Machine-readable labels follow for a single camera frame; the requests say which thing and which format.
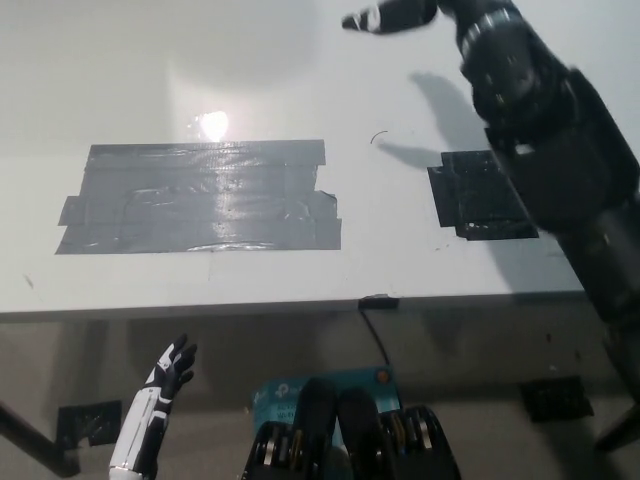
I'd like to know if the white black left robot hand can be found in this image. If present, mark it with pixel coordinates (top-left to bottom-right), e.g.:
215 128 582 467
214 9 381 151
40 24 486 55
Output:
108 333 199 474

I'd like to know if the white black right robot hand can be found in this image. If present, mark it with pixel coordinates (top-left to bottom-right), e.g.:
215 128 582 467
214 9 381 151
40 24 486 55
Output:
355 0 501 37

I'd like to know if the black teal robot torso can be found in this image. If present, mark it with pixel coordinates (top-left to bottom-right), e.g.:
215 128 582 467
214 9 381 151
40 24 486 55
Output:
242 367 462 480

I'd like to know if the black desk edge clip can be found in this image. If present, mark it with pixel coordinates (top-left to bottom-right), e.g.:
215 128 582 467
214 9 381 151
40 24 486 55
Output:
358 294 400 309

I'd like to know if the dark slanted metal bar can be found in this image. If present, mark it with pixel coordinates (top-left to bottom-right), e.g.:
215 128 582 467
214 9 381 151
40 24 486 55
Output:
0 399 82 477

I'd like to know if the black tape patch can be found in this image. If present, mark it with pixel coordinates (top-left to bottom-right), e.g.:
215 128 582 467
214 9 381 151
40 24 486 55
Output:
426 149 541 242

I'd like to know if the grey duct tape patch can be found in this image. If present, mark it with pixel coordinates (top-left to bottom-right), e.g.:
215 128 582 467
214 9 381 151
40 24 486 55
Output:
54 139 344 257

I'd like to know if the black cable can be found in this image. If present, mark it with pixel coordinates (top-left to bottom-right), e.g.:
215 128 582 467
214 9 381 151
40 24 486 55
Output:
360 306 394 369

